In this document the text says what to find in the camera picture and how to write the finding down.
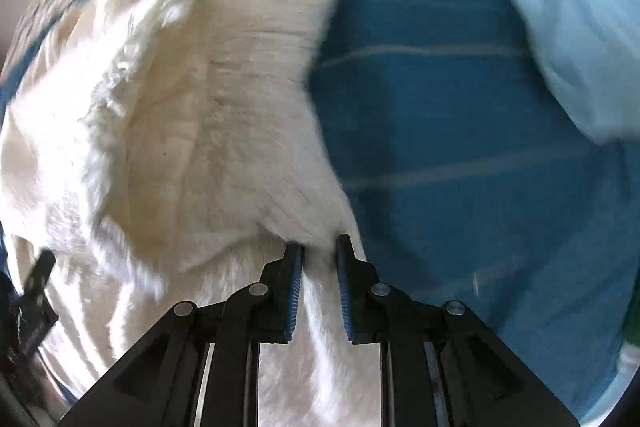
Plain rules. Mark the light blue quilt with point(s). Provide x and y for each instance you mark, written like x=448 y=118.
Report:
x=575 y=7

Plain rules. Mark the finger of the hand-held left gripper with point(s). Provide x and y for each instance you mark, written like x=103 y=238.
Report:
x=37 y=307

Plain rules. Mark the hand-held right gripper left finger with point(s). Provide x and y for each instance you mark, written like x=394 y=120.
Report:
x=295 y=292

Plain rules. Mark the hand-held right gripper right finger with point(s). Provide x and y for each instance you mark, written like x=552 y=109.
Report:
x=345 y=292

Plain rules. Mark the blue striped bed sheet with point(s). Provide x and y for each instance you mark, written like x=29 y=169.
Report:
x=425 y=132

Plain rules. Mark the white towel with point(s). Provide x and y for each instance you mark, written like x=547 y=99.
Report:
x=200 y=107

